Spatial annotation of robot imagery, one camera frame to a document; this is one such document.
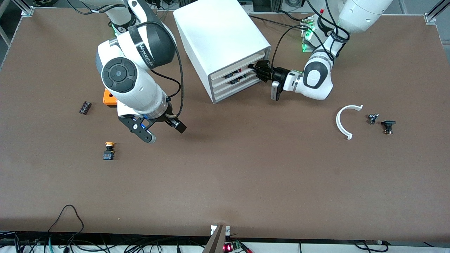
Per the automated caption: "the orange and black button box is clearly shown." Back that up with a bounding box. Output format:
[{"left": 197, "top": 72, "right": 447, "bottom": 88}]
[{"left": 103, "top": 89, "right": 118, "bottom": 106}]

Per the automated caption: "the white curved plastic arc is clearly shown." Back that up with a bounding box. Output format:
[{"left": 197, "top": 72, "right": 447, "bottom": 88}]
[{"left": 336, "top": 105, "right": 364, "bottom": 140}]

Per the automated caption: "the circuit board with red LED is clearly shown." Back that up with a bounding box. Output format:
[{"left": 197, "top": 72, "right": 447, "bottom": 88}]
[{"left": 223, "top": 240, "right": 244, "bottom": 253}]

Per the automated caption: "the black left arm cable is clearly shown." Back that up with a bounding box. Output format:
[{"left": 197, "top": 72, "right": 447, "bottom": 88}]
[{"left": 271, "top": 0, "right": 351, "bottom": 69}]

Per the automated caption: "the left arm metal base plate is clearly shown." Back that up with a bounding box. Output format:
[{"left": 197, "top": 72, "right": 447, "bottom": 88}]
[{"left": 301, "top": 17, "right": 326, "bottom": 53}]

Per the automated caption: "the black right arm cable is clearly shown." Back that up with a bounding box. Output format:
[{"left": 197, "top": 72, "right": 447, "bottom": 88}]
[{"left": 131, "top": 21, "right": 185, "bottom": 118}]

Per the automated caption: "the black cable to arm base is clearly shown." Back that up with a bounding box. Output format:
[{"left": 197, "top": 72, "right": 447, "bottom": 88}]
[{"left": 247, "top": 14, "right": 310, "bottom": 29}]

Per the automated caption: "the orange push button switch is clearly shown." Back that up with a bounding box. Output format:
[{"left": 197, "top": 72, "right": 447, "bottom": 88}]
[{"left": 103, "top": 142, "right": 116, "bottom": 161}]

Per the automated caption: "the black flat-head switch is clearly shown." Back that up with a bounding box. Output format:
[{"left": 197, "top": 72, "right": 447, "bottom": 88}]
[{"left": 381, "top": 120, "right": 397, "bottom": 135}]

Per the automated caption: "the grey angled post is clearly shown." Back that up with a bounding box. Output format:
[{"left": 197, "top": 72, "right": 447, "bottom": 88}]
[{"left": 202, "top": 225, "right": 227, "bottom": 253}]

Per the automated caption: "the black looped cable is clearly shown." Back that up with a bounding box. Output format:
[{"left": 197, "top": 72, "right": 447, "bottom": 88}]
[{"left": 47, "top": 205, "right": 85, "bottom": 243}]

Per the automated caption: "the aluminium frame profile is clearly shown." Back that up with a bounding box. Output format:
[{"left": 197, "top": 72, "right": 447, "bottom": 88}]
[
  {"left": 424, "top": 0, "right": 450, "bottom": 25},
  {"left": 11, "top": 0, "right": 34, "bottom": 17}
]

